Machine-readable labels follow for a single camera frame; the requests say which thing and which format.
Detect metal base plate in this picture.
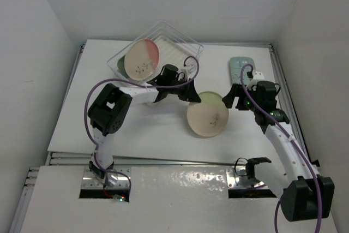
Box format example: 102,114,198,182
81,166,131,190
226,165,268,190

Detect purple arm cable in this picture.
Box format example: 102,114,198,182
86,55,199,190
239,63,323,233

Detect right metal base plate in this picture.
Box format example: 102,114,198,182
226,165,268,190

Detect light blue rectangular plate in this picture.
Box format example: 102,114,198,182
229,56,255,84

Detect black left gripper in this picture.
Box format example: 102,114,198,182
167,77,201,103

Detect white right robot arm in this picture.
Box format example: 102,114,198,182
222,80,335,222

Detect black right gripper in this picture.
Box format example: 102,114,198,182
222,83,261,112

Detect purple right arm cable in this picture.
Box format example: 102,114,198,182
239,63,323,233

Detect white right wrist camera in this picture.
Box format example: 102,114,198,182
246,70,265,89

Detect cream pink round plate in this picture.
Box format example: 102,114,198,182
124,39,160,81

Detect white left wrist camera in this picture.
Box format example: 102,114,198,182
180,64,197,77

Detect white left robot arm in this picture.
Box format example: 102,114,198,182
84,64,201,180

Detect cream green round plate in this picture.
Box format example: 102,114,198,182
186,91,229,138

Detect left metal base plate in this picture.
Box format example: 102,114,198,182
81,166,131,190

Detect dark green glass plate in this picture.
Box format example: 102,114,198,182
117,56,129,79

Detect black right base cable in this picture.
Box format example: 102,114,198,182
233,157,253,181

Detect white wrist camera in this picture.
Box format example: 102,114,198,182
180,64,197,77
246,70,265,89

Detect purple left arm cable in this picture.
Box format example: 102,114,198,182
86,55,199,190

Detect clear plastic dish rack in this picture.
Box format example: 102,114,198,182
107,22,203,85

